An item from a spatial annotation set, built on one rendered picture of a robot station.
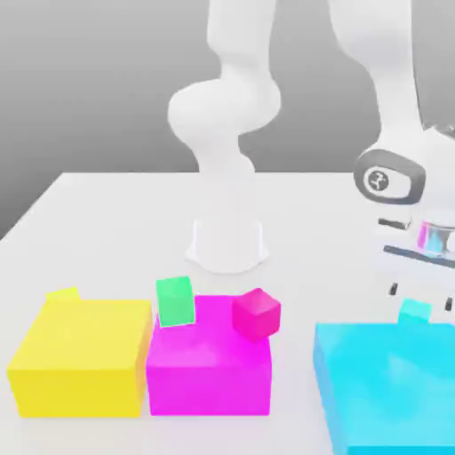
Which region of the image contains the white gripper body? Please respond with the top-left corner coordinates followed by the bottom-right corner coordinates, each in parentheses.
top-left (379, 243), bottom-right (455, 299)

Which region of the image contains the small cyan cube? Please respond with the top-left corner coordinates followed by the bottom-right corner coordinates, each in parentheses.
top-left (397, 298), bottom-right (434, 325)

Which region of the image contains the small magenta cube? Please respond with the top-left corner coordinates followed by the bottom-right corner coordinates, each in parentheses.
top-left (231, 287), bottom-right (283, 343)

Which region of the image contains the small green cube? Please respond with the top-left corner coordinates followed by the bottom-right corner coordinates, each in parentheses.
top-left (155, 275), bottom-right (197, 329)

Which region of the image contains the small yellow cube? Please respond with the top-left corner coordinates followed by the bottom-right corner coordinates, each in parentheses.
top-left (45, 285), bottom-right (82, 303)

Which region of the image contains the large cyan box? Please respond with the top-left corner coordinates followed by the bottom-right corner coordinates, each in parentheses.
top-left (312, 321), bottom-right (455, 455)

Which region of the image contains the large magenta box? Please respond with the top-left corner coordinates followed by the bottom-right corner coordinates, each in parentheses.
top-left (145, 293), bottom-right (274, 418)

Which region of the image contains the large yellow box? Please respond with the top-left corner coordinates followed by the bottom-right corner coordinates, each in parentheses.
top-left (6, 297), bottom-right (154, 419)

